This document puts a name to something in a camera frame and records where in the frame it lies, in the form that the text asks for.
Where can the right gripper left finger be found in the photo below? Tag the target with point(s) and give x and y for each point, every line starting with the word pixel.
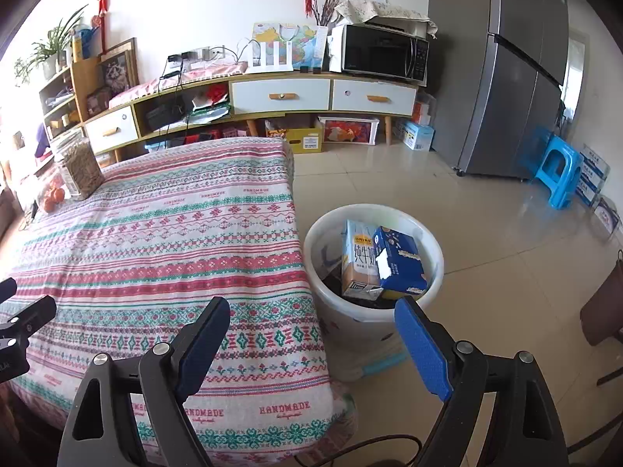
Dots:
pixel 195 347

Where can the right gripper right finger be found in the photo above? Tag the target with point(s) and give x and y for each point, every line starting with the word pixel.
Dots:
pixel 430 346

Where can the dark blue carton box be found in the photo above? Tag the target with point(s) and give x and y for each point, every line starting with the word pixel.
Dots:
pixel 399 265

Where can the white plastic trash bin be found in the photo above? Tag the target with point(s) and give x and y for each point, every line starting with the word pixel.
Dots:
pixel 356 312

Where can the beige milk carton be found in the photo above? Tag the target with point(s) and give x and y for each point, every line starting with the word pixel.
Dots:
pixel 359 272

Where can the patterned pink green tablecloth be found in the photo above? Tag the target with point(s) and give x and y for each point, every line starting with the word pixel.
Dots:
pixel 143 255

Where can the clear jar of seeds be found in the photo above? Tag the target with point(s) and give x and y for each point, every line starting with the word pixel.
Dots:
pixel 78 165

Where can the white blue carton box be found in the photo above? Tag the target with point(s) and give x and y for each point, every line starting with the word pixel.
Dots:
pixel 415 137

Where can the blue plastic stool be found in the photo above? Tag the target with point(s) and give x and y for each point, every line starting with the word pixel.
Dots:
pixel 549 159

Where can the yellow cardboard box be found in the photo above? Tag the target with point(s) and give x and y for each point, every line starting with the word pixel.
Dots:
pixel 301 140

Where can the red picture clear bin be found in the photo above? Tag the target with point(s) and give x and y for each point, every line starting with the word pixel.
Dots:
pixel 348 130

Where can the white wood TV cabinet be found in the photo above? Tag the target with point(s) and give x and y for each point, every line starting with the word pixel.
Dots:
pixel 249 95

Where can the framed picture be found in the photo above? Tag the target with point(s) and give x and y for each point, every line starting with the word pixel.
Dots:
pixel 118 67

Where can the green potted plant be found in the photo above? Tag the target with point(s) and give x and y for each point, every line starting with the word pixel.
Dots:
pixel 57 39

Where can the grey refrigerator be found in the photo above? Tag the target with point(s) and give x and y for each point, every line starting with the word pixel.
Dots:
pixel 496 69

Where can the black microwave oven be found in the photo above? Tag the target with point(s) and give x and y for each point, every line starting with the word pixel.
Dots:
pixel 374 51

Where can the colourful map poster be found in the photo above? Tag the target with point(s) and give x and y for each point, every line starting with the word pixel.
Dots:
pixel 279 47

